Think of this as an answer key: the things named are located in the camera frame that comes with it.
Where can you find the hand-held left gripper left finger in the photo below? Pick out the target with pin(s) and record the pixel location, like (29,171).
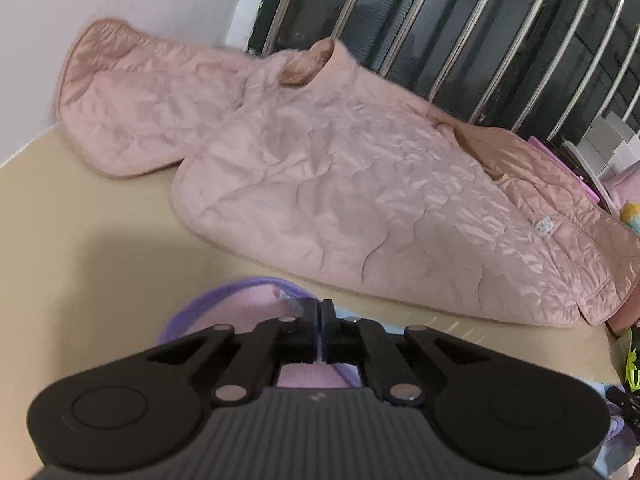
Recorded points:
(311,325)

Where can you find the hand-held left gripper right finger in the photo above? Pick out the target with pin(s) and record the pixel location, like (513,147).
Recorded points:
(328,325)

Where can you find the pink purple blue garment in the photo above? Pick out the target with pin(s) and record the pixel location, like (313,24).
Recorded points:
(240,310)

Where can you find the pink quilted jacket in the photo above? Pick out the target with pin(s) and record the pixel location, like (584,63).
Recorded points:
(350,160)

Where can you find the pink book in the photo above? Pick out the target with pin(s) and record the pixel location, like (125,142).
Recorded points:
(540,144)

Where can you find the metal window railing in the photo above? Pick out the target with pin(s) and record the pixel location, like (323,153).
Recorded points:
(282,7)

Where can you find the yellow white plush toy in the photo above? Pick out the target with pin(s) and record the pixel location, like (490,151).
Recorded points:
(631,212)

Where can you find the stack of white boxes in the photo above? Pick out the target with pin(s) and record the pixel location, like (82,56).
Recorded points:
(612,135)

